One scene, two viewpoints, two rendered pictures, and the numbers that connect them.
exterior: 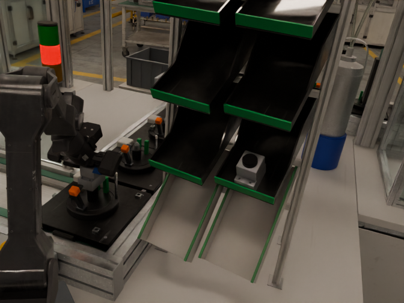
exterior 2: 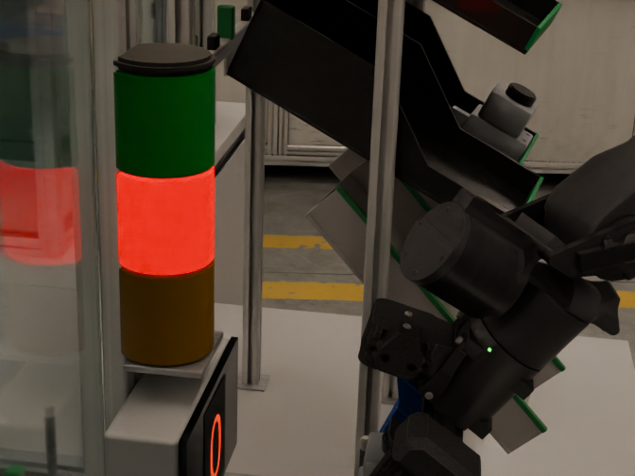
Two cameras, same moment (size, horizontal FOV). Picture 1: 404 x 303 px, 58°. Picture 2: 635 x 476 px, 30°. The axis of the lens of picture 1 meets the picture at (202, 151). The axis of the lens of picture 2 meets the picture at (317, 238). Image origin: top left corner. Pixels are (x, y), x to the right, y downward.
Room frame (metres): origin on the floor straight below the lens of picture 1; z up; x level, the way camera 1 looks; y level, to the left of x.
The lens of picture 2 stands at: (0.99, 1.00, 1.54)
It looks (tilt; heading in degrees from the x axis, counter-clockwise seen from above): 21 degrees down; 262
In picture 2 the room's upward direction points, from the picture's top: 2 degrees clockwise
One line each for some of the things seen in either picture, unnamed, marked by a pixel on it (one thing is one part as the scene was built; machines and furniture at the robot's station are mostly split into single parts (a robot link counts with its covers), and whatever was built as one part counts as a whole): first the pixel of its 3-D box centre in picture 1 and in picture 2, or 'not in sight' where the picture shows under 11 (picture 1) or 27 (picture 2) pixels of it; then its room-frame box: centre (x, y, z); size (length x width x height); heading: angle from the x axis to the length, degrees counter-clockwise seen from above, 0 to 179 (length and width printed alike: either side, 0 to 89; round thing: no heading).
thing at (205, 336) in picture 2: (52, 71); (165, 302); (0.98, 0.43, 1.28); 0.05 x 0.05 x 0.05
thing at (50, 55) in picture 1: (50, 53); (164, 212); (0.98, 0.43, 1.33); 0.05 x 0.05 x 0.05
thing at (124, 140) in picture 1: (136, 152); not in sight; (1.06, 0.21, 1.01); 0.24 x 0.24 x 0.13; 74
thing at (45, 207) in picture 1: (93, 207); not in sight; (0.82, 0.28, 0.96); 0.24 x 0.24 x 0.02; 74
